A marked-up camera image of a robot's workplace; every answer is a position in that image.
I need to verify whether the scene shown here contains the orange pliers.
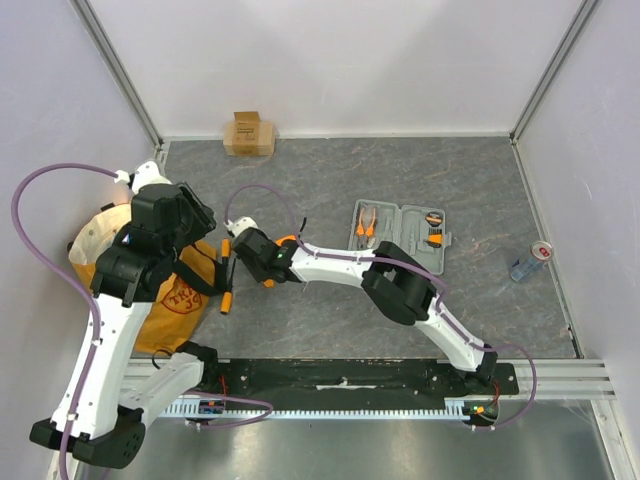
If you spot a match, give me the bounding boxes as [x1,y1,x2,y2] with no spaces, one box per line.
[355,205,378,250]

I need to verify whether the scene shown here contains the grey plastic tool case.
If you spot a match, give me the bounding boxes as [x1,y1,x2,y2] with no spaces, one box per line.
[348,199,451,275]

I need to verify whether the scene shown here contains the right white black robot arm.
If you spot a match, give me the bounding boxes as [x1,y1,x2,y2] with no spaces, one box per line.
[227,224,498,394]

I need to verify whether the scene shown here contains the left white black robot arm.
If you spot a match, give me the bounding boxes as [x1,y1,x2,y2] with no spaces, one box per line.
[29,160,220,469]

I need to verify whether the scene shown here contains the orange tape measure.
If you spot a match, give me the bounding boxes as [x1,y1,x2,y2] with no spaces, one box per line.
[276,235,296,247]

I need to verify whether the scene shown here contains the orange black screwdriver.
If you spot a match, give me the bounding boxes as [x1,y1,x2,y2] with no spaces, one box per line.
[220,238,231,266]
[220,260,236,315]

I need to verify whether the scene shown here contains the small cardboard box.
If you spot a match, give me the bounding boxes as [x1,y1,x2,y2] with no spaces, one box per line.
[223,111,276,157]

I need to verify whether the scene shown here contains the brown paper tote bag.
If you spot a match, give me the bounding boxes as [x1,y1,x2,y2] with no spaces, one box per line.
[68,203,218,354]

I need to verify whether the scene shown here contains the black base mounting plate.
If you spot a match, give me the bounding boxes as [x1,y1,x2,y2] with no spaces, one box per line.
[197,359,520,398]

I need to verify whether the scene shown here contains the orange bit holder set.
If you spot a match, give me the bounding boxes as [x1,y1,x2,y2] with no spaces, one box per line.
[425,211,444,249]

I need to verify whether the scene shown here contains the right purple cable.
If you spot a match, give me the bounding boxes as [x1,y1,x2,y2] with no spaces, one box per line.
[224,184,539,431]

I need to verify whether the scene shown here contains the purple cable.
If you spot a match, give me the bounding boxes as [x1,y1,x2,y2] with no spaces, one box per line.
[224,184,539,431]
[10,163,275,480]

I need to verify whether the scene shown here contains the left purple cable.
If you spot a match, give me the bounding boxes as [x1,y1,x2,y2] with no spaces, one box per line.
[10,163,275,480]

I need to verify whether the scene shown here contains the white slotted cable duct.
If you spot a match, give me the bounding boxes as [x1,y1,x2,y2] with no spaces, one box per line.
[159,396,470,420]

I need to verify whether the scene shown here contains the aluminium frame rail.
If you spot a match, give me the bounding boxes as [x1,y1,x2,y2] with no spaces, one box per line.
[120,358,616,400]

